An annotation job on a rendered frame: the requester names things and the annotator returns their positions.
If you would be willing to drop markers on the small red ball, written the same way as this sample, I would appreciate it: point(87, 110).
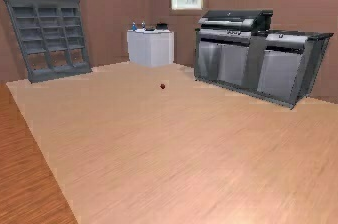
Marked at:
point(162, 86)

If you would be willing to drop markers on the white square cabinet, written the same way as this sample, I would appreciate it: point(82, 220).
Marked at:
point(150, 48)

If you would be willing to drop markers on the white and blue bottle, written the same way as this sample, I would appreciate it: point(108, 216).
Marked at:
point(143, 25)

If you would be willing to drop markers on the blue spray bottle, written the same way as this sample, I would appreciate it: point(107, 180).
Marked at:
point(134, 26)

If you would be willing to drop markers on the steel and black grill counter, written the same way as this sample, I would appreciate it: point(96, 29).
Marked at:
point(250, 56)

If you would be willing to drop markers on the pale framed window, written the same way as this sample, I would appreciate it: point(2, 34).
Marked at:
point(187, 4)

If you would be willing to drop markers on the grey empty shelf unit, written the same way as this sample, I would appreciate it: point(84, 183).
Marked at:
point(48, 40)

